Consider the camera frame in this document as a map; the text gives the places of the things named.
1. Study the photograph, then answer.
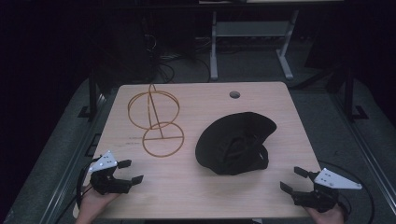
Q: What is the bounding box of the gold wire hat stand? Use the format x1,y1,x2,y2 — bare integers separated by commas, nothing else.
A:
127,82,186,159

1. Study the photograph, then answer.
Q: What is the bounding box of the black cable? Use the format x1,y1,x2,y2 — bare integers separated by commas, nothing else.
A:
317,160,376,224
75,156,105,210

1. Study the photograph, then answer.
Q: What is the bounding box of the black cap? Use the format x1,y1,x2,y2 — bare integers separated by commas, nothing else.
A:
194,111,277,176

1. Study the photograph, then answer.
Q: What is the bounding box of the grey metal desk frame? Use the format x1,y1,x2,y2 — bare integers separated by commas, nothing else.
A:
209,8,295,82

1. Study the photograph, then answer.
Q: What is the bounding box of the bundle of floor cables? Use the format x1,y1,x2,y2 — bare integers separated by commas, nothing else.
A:
144,33,211,85

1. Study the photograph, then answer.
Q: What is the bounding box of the black metal post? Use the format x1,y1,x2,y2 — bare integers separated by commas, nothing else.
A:
88,69,98,119

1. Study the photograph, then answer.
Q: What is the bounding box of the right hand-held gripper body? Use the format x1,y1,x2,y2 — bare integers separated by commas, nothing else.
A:
291,167,363,214

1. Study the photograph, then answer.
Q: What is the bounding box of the person's right hand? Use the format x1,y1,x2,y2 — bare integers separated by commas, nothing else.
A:
304,203,346,224

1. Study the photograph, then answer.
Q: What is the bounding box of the person's left hand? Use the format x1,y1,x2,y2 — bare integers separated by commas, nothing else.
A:
75,185,121,224

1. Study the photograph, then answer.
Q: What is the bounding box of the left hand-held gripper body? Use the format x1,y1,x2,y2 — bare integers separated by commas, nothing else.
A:
88,150,132,196

